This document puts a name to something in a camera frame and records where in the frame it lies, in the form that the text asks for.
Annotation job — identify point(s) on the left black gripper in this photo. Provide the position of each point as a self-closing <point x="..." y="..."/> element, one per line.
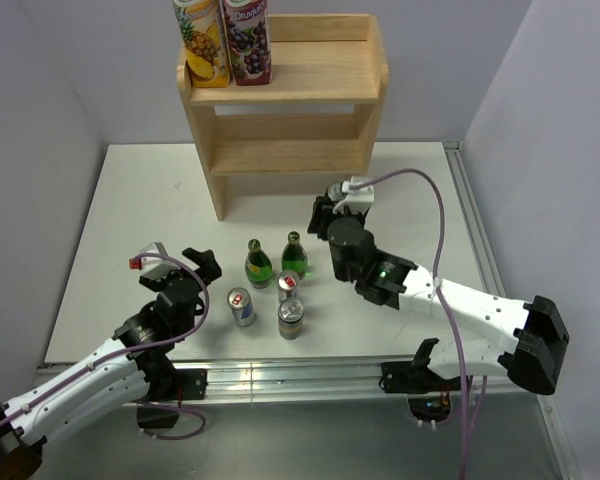
<point x="205" y="260"/>

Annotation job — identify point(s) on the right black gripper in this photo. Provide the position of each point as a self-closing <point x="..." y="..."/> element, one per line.
<point x="323" y="209"/>

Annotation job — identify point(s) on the black yellow tonic can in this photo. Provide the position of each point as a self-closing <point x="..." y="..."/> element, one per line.
<point x="335" y="192"/>
<point x="290" y="318"/>

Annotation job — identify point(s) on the silver blue energy can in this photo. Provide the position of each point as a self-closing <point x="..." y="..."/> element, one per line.
<point x="240" y="303"/>

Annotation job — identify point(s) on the black yellow tonic can front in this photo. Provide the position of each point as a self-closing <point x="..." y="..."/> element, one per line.
<point x="290" y="318"/>

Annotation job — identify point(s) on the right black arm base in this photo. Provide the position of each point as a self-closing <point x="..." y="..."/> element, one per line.
<point x="429" y="394"/>

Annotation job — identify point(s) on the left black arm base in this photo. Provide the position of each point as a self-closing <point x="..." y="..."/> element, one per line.
<point x="163" y="405"/>

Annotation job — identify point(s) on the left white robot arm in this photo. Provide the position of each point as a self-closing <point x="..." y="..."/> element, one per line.
<point x="129" y="366"/>

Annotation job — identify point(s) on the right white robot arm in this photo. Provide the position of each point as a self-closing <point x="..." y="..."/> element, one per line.
<point x="525" y="341"/>

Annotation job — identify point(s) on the wooden three-tier shelf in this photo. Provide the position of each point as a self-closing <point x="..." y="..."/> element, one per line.
<point x="319" y="115"/>

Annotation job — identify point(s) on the left green glass bottle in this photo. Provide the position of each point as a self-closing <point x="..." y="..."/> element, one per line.
<point x="258" y="266"/>

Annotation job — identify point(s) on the green glass bottle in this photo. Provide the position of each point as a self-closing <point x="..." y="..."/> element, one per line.
<point x="258" y="266"/>
<point x="294" y="257"/>

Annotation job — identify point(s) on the right green glass bottle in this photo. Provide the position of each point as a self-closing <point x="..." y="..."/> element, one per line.
<point x="294" y="257"/>

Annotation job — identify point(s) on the grape juice carton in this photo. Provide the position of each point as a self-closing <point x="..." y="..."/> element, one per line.
<point x="248" y="40"/>

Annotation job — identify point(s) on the pineapple juice carton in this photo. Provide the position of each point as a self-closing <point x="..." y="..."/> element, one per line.
<point x="201" y="28"/>

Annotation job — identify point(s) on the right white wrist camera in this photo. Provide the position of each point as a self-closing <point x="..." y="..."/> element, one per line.
<point x="359" y="197"/>

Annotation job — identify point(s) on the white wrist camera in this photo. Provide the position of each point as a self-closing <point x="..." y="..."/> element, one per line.
<point x="153" y="264"/>
<point x="359" y="197"/>

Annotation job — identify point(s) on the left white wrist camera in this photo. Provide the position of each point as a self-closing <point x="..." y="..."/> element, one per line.
<point x="153" y="264"/>

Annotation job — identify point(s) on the aluminium rail frame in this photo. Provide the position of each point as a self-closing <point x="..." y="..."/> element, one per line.
<point x="278" y="409"/>

